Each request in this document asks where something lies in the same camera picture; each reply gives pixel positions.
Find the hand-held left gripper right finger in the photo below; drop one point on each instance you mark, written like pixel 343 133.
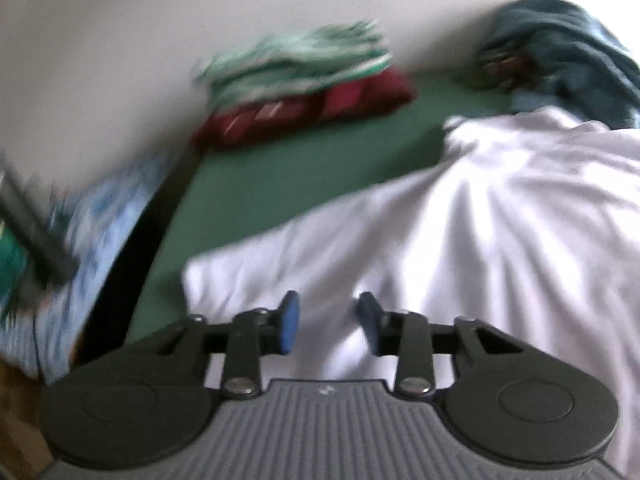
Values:
pixel 368 320

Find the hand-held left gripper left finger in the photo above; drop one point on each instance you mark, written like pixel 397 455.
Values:
pixel 289 325

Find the pile of blue clothes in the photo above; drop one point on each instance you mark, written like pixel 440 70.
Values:
pixel 565 30

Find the green bed sheet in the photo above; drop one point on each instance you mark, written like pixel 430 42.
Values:
pixel 280 180

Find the blue patterned cloth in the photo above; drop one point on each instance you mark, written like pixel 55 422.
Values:
pixel 95 230

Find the dark red folded garment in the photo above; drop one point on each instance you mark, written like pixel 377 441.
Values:
pixel 360 95

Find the green white striped folded garment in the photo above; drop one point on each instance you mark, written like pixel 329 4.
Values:
pixel 300 60

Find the dark bar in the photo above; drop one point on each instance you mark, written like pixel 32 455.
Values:
pixel 35 230

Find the green cloth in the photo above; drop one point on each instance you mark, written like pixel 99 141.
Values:
pixel 10 265

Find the dark patterned cloth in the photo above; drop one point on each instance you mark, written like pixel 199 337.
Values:
pixel 500 62

